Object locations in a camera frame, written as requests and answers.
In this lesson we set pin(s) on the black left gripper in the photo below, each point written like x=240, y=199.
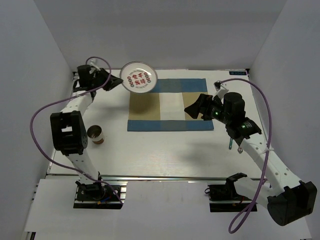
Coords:
x=114, y=81

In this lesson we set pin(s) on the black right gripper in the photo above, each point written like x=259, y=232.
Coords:
x=194, y=109

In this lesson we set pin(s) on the white plate with red print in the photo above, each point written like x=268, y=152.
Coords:
x=138, y=77

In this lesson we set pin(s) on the blue tan white placemat cloth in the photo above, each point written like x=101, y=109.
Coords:
x=162, y=109

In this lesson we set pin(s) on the white brown metal cup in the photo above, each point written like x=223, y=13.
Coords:
x=96, y=134

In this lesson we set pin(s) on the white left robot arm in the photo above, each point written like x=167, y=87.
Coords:
x=68, y=130

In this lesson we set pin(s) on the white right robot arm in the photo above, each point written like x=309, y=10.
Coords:
x=289, y=198

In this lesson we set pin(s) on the blue label sticker right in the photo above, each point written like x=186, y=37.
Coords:
x=238, y=73

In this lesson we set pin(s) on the pink iridescent fork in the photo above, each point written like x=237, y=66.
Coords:
x=240, y=150

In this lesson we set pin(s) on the teal handled knife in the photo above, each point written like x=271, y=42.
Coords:
x=230, y=144

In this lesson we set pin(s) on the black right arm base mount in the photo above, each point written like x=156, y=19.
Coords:
x=223, y=198

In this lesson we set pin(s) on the aluminium table frame rail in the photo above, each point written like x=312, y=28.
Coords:
x=166, y=155

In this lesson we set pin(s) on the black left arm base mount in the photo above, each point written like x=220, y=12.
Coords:
x=98, y=196

